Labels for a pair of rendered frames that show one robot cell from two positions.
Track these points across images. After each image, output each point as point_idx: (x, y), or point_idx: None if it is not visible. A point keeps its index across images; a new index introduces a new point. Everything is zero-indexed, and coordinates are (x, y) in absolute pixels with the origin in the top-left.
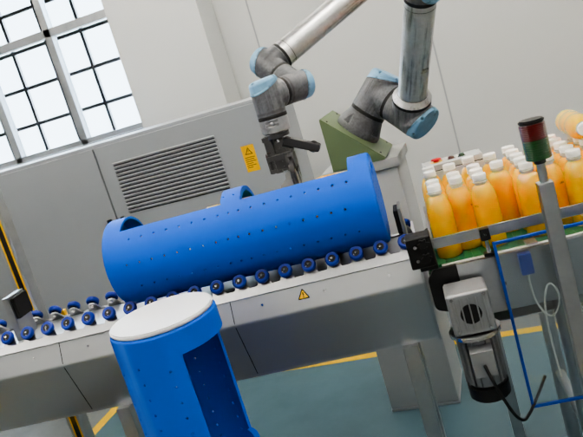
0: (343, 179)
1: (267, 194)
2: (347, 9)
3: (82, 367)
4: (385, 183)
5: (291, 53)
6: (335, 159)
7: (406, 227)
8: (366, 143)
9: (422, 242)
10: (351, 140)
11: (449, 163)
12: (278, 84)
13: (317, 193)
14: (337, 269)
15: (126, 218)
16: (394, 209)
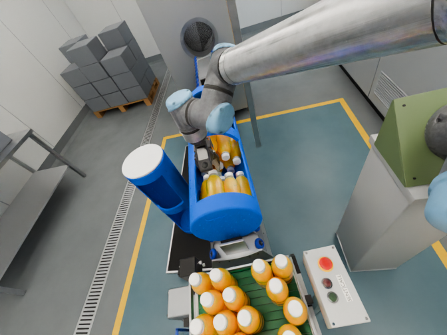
0: (191, 203)
1: (192, 157)
2: (302, 62)
3: None
4: (396, 195)
5: (227, 78)
6: (380, 139)
7: (245, 248)
8: (418, 157)
9: (177, 272)
10: (398, 145)
11: (278, 286)
12: (179, 113)
13: (189, 189)
14: None
15: (201, 90)
16: (225, 240)
